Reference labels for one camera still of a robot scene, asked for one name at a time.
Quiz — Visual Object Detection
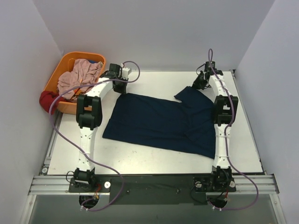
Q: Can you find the pink t shirt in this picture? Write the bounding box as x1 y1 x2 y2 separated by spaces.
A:
57 58 103 94

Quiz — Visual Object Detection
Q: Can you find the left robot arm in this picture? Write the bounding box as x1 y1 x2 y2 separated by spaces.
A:
73 63 131 192

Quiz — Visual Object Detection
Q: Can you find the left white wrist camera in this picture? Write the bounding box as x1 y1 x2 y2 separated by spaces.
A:
121 63 132 80

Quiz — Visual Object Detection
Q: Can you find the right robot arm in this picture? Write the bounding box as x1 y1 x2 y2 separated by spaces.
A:
192 61 239 191

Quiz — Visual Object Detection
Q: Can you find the aluminium frame rail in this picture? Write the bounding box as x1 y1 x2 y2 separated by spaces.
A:
28 175 279 195

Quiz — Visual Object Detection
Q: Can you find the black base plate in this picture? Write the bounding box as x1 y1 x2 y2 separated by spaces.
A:
69 174 236 208

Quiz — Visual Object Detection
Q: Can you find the red t shirt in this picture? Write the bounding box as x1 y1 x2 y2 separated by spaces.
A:
39 91 64 115

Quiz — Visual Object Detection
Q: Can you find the navy blue t shirt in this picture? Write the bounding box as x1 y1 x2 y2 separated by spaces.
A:
102 86 216 159

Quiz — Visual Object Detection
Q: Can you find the orange plastic laundry basket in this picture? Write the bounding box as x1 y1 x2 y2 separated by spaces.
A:
44 51 106 115

